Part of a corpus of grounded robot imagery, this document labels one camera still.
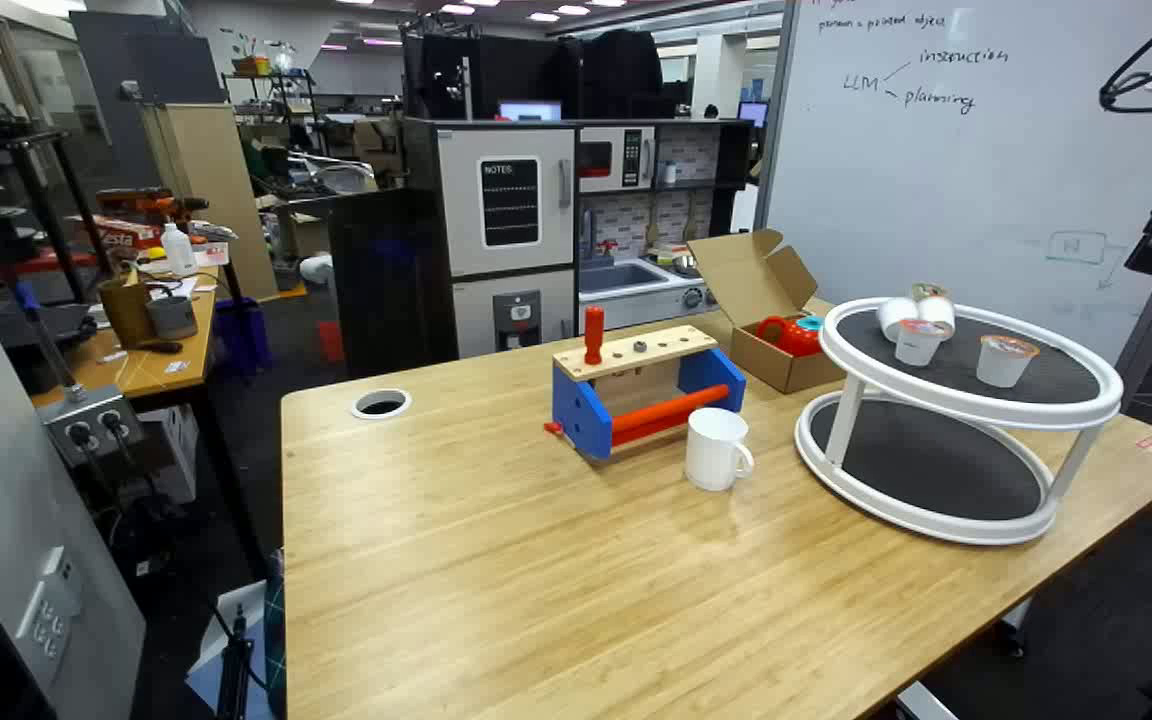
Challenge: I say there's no white ceramic mug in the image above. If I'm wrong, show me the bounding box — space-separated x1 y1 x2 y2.
680 405 759 495

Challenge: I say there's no white two-tier round stand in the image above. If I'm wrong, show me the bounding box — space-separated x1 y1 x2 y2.
792 293 1127 553

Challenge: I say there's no orange lid coffee pod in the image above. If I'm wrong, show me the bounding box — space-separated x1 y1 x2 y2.
890 318 947 374
971 332 1045 394

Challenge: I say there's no white paper cup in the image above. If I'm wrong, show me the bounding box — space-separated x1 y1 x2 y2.
876 295 925 343
914 293 959 341

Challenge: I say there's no red plastic object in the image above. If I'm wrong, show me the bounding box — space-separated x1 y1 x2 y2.
749 314 823 359

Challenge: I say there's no open cardboard box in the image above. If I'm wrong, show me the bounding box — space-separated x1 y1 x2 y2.
684 228 848 398

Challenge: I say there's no orange wooden cylinder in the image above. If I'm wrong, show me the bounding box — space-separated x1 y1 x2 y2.
607 380 736 451

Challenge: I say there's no red wooden peg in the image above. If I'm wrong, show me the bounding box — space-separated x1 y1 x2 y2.
579 306 607 368

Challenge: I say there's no blue wooden toy workbench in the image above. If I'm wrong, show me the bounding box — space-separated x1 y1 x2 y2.
544 322 752 470

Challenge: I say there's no computer monitor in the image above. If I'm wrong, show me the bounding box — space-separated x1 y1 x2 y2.
495 96 566 130

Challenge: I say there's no white toy kitchen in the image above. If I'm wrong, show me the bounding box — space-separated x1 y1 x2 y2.
429 117 754 359

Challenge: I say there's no black cabinet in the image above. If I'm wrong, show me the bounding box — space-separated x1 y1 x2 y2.
322 185 461 374

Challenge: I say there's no blue bin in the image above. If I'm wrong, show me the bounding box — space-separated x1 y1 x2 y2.
211 293 275 380

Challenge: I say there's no beige wooden board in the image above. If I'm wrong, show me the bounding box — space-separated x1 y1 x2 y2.
138 100 285 306

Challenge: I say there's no white plastic bottle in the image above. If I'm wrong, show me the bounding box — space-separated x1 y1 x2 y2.
156 217 198 279

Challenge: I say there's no small brown cardboard box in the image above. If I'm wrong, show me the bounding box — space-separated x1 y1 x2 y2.
97 268 198 352

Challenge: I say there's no wooden side desk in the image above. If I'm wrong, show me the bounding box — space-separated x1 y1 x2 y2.
26 263 229 418

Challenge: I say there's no grey power socket box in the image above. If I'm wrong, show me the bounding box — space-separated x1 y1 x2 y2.
39 383 146 472

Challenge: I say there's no black metal rack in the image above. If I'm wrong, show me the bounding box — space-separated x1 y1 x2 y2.
0 78 121 357

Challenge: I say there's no grey flat partition panel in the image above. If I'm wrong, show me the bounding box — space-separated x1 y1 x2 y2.
0 223 150 720

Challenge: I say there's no round table cable grommet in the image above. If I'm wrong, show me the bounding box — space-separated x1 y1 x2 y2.
347 383 416 424

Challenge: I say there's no white wall outlet plate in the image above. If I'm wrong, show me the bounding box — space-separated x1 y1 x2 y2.
11 541 89 691

